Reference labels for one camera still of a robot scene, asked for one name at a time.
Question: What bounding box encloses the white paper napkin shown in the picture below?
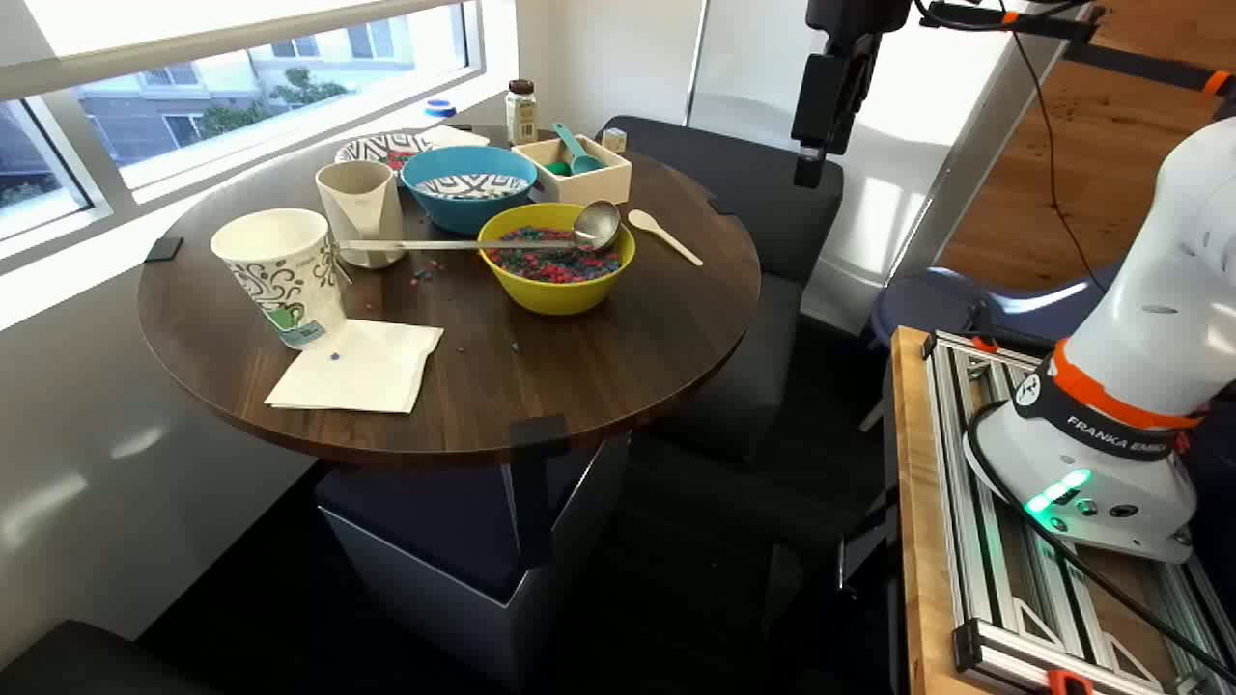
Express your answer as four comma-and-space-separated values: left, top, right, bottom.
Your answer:
265, 322, 440, 413

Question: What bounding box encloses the beige plastic cup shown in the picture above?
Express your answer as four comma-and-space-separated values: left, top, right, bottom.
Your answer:
314, 163, 401, 269

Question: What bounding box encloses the spice jar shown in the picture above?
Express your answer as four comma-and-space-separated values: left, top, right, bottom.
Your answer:
505, 77, 538, 142

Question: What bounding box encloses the aluminium frame robot mount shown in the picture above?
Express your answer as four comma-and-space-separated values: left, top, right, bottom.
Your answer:
889, 327, 1230, 695

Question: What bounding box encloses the yellow bowl with beads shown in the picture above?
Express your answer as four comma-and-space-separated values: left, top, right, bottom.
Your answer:
478, 199, 635, 318

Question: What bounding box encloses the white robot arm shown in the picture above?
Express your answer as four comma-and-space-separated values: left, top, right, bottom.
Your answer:
790, 0, 1236, 562

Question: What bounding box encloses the small wooden spoon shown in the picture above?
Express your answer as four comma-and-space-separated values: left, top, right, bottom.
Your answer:
625, 207, 702, 268

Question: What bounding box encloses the round wooden table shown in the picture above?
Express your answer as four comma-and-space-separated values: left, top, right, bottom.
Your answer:
140, 139, 762, 560

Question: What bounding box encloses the patterned plate by window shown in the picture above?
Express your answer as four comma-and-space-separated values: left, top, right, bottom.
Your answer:
337, 130, 433, 169

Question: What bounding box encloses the white wooden box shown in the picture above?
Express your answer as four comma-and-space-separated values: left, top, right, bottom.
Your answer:
516, 139, 633, 205

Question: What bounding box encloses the blue bowl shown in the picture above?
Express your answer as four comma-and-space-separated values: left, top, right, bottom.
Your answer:
399, 148, 538, 239

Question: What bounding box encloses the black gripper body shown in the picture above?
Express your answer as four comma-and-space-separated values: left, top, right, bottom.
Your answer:
790, 0, 908, 184

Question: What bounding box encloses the dark grey chair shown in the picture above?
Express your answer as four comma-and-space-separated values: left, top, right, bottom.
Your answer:
610, 115, 843, 466

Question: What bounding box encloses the white paper cup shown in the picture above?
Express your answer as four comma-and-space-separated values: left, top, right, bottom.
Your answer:
209, 207, 342, 350

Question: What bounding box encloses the metal ladle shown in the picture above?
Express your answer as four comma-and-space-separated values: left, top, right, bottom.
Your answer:
347, 199, 621, 251

